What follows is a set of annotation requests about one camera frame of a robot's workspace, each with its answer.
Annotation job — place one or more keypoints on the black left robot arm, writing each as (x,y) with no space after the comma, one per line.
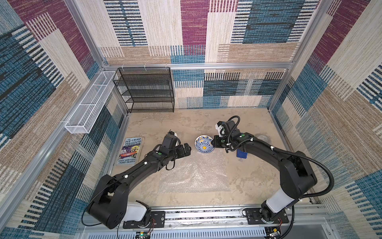
(109,202)

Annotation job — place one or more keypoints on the blue tape dispenser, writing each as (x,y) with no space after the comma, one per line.
(241,154)

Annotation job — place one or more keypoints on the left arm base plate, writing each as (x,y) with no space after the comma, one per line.
(154,219)

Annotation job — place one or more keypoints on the clear bubble wrap sheet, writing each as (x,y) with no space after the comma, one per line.
(197,173)

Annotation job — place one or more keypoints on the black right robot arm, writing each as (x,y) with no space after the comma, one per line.
(296,173)

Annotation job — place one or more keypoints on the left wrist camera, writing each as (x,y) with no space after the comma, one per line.
(171,141)

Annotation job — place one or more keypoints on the blue patterned ceramic bowl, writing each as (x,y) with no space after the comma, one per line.
(203,144)

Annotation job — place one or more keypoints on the clear tape roll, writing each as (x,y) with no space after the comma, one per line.
(264,138)

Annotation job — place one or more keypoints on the colourful treehouse book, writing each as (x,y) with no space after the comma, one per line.
(129,153)

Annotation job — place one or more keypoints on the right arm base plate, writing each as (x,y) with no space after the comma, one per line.
(259,216)

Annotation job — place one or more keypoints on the aluminium front rail frame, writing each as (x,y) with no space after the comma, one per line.
(311,221)

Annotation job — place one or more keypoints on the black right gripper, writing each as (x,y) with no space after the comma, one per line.
(217,141)

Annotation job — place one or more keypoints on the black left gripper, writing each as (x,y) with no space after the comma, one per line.
(188,151)

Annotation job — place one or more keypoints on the white wire mesh basket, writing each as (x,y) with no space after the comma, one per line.
(86,113)

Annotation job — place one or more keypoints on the black wire shelf rack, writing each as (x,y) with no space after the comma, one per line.
(146,89)

